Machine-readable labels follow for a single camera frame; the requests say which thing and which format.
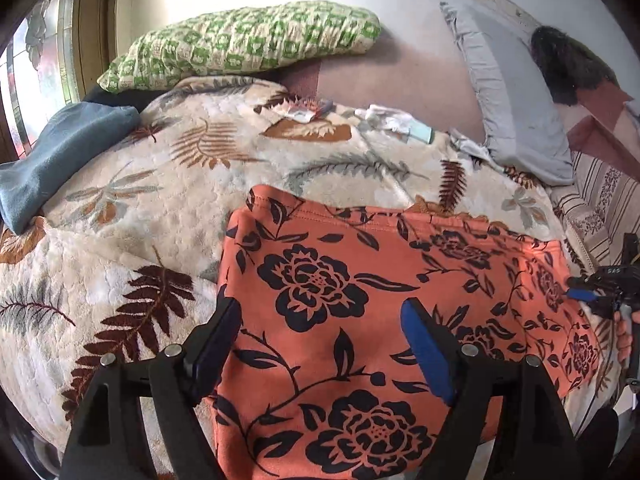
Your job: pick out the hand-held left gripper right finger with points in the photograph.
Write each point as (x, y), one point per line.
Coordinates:
(425, 350)

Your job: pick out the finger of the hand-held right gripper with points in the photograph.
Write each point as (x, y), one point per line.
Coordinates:
(592, 280)
(585, 296)

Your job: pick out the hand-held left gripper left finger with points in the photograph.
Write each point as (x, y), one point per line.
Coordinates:
(217, 345)

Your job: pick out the orange floral shirt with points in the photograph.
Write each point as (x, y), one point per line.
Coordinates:
(325, 335)

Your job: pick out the person's right hand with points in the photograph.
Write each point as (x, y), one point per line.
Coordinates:
(625, 340)

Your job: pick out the striped floral blanket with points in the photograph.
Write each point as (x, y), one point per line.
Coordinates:
(600, 200)

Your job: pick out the brown and pink blanket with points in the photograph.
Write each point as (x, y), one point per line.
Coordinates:
(600, 125)

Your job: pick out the leaf-print blanket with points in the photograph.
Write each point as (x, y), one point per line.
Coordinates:
(150, 200)

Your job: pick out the crumpled white cloth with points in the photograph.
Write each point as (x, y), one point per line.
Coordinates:
(467, 145)

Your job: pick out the grey pillow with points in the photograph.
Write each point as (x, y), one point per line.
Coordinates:
(520, 105)

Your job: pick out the dark furry cloth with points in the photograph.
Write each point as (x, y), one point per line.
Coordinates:
(570, 67)

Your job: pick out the small teal packet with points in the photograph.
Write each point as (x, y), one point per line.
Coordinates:
(421, 133)

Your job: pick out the folded blue towel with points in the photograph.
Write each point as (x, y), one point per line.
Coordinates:
(55, 160)

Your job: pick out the small printed packet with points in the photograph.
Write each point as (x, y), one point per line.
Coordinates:
(302, 110)

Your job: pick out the pink bed sheet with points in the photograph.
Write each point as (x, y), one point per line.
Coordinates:
(400, 85)

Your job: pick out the green checked pillow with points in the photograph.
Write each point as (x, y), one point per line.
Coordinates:
(250, 40)

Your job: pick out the stained glass window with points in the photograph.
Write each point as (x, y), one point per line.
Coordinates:
(35, 70)

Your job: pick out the wooden window frame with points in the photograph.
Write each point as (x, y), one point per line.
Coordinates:
(97, 20)

